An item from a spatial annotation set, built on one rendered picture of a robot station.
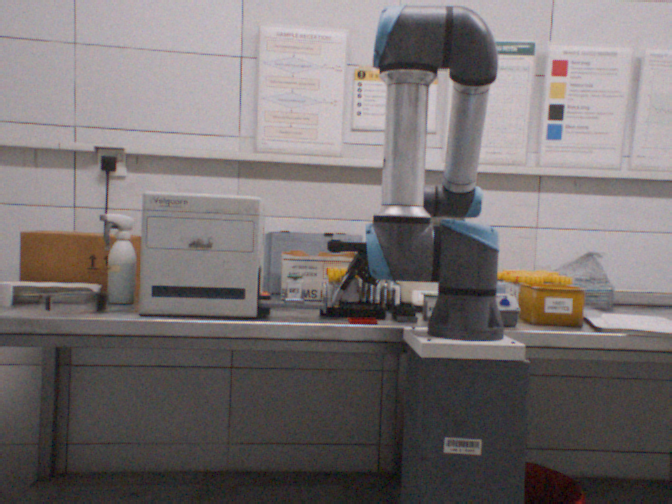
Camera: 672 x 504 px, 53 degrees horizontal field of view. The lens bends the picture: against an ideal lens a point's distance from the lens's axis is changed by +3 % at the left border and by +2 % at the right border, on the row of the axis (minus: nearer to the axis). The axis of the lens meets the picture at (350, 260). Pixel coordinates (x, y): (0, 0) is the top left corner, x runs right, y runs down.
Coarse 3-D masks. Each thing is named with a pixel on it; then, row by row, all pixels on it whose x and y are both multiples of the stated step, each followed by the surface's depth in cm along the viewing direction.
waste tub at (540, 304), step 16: (528, 288) 176; (544, 288) 171; (560, 288) 171; (576, 288) 176; (528, 304) 176; (544, 304) 171; (560, 304) 171; (576, 304) 172; (528, 320) 175; (544, 320) 172; (560, 320) 172; (576, 320) 172
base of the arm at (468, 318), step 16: (448, 288) 129; (448, 304) 128; (464, 304) 127; (480, 304) 127; (496, 304) 130; (432, 320) 131; (448, 320) 127; (464, 320) 126; (480, 320) 126; (496, 320) 128; (448, 336) 127; (464, 336) 125; (480, 336) 125; (496, 336) 127
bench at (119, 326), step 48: (0, 336) 154; (48, 336) 155; (96, 336) 156; (144, 336) 156; (192, 336) 155; (240, 336) 156; (288, 336) 157; (336, 336) 158; (384, 336) 159; (528, 336) 162; (576, 336) 163; (624, 336) 164; (48, 384) 213; (48, 432) 214; (48, 480) 212; (96, 480) 213; (144, 480) 214; (192, 480) 215; (240, 480) 216; (288, 480) 217; (336, 480) 219; (384, 480) 221; (576, 480) 231; (624, 480) 234
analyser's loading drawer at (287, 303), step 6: (258, 300) 166; (264, 300) 166; (270, 300) 167; (276, 300) 167; (288, 300) 162; (294, 300) 162; (300, 300) 162; (324, 300) 162; (258, 306) 161; (264, 306) 162; (270, 306) 162; (276, 306) 162; (282, 306) 162; (288, 306) 162; (294, 306) 162; (300, 306) 162; (306, 306) 162; (312, 306) 162; (318, 306) 162; (324, 306) 162; (324, 312) 163
